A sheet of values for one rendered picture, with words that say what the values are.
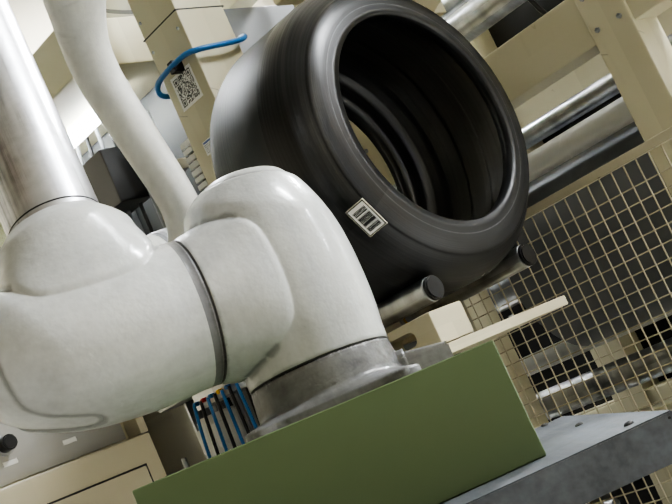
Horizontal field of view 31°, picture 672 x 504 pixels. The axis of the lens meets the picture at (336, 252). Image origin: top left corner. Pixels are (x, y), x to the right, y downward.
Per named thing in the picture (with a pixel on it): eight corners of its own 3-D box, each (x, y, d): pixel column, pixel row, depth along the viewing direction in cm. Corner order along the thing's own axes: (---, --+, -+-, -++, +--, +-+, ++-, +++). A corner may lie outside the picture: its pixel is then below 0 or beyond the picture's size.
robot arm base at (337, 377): (462, 358, 113) (439, 305, 114) (247, 449, 113) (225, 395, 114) (454, 377, 131) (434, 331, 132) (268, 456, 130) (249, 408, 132)
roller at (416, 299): (314, 368, 225) (299, 350, 225) (326, 355, 228) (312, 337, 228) (437, 303, 201) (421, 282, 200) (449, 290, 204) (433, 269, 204)
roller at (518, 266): (400, 326, 244) (397, 305, 246) (417, 329, 247) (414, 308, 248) (523, 262, 220) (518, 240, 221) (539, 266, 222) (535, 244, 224)
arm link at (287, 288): (412, 321, 119) (328, 127, 123) (246, 382, 112) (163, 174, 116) (364, 360, 133) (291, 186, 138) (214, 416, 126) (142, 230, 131)
